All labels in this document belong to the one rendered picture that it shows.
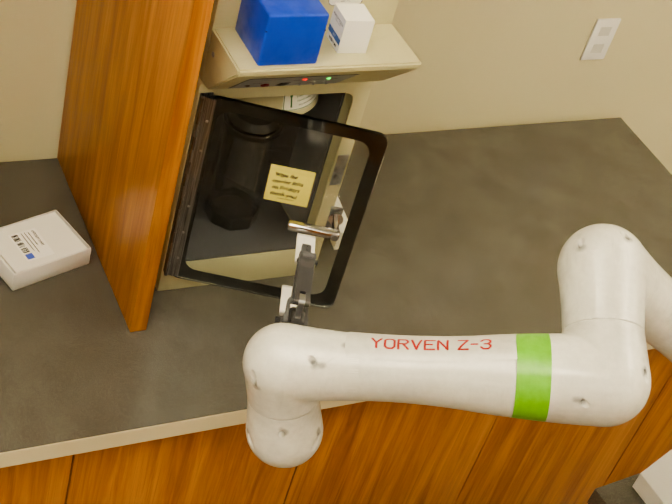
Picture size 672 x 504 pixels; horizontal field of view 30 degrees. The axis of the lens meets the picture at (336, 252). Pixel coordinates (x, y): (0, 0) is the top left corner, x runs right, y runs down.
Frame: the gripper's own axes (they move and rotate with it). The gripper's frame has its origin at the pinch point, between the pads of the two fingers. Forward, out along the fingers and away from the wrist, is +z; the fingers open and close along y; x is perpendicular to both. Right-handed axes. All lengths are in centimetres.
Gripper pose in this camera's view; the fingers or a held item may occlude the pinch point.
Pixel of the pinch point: (297, 269)
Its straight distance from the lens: 204.1
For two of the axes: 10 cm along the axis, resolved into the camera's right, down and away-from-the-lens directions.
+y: 2.4, -7.4, -6.3
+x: -9.7, -2.0, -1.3
